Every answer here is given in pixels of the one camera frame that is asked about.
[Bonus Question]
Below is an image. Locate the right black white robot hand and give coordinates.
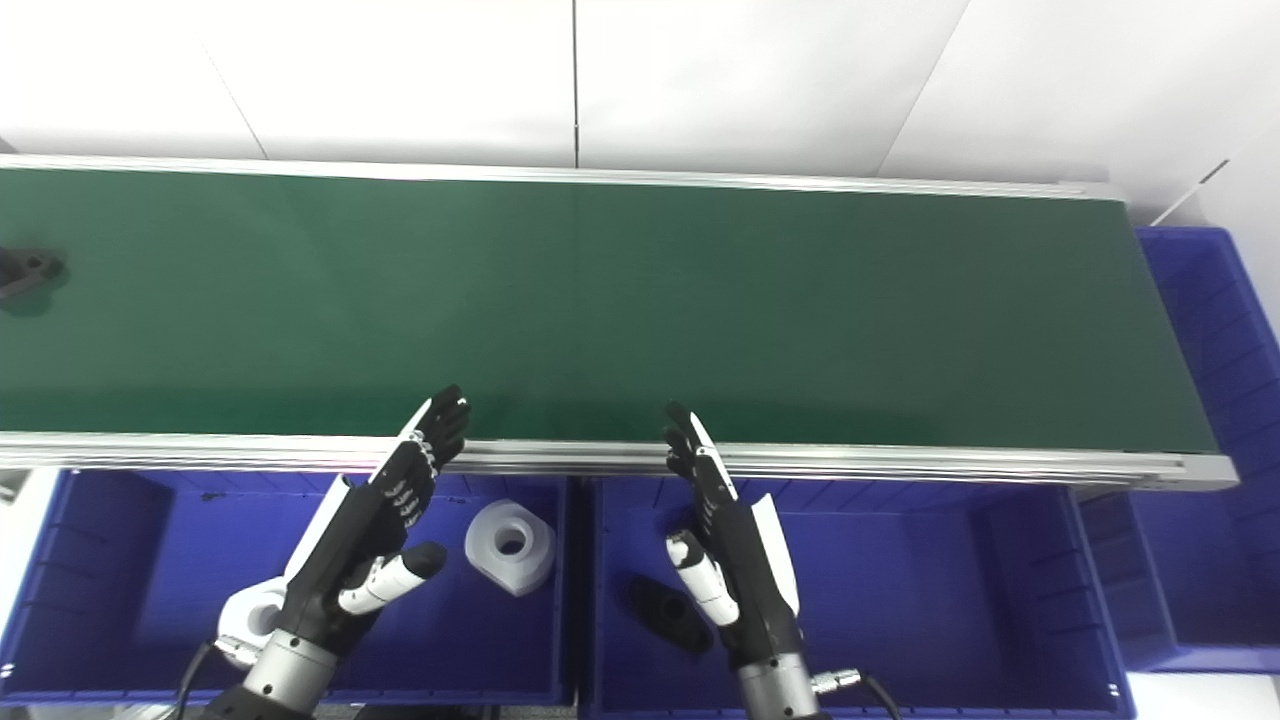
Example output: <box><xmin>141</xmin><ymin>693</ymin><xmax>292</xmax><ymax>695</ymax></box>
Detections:
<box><xmin>663</xmin><ymin>402</ymin><xmax>806</xmax><ymax>669</ymax></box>

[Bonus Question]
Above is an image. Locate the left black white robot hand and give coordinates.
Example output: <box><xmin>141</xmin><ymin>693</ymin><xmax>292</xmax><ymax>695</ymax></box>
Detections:
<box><xmin>280</xmin><ymin>384</ymin><xmax>471</xmax><ymax>657</ymax></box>

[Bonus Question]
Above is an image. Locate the black flange part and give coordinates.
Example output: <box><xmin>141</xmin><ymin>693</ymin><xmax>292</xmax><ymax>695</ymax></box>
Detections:
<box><xmin>627</xmin><ymin>575</ymin><xmax>715</xmax><ymax>657</ymax></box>
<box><xmin>0</xmin><ymin>248</ymin><xmax>66</xmax><ymax>301</ymax></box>

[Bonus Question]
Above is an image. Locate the white hexagonal plastic part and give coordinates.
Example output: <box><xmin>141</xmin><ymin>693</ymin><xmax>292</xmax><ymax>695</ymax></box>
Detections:
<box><xmin>217</xmin><ymin>577</ymin><xmax>291</xmax><ymax>669</ymax></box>
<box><xmin>464</xmin><ymin>499</ymin><xmax>557</xmax><ymax>598</ymax></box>

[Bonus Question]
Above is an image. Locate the blue plastic bin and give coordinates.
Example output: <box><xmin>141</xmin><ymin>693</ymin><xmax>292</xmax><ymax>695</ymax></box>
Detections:
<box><xmin>0</xmin><ymin>468</ymin><xmax>576</xmax><ymax>706</ymax></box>
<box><xmin>1080</xmin><ymin>226</ymin><xmax>1280</xmax><ymax>673</ymax></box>
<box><xmin>578</xmin><ymin>475</ymin><xmax>1136</xmax><ymax>720</ymax></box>

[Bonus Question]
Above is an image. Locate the green conveyor belt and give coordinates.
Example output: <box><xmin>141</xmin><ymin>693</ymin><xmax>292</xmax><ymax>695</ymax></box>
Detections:
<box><xmin>0</xmin><ymin>168</ymin><xmax>1219</xmax><ymax>453</ymax></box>
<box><xmin>0</xmin><ymin>153</ymin><xmax>1241</xmax><ymax>491</ymax></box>

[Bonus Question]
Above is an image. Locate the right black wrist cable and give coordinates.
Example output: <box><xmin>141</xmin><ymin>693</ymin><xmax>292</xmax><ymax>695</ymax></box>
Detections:
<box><xmin>812</xmin><ymin>670</ymin><xmax>903</xmax><ymax>720</ymax></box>

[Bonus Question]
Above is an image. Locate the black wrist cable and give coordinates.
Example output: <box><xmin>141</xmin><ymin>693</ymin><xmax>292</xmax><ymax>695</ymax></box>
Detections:
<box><xmin>176</xmin><ymin>640</ymin><xmax>217</xmax><ymax>720</ymax></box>
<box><xmin>812</xmin><ymin>670</ymin><xmax>903</xmax><ymax>720</ymax></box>

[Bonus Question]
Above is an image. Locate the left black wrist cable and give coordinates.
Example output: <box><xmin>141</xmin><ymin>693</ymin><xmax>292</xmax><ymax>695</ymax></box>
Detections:
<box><xmin>176</xmin><ymin>640</ymin><xmax>217</xmax><ymax>720</ymax></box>

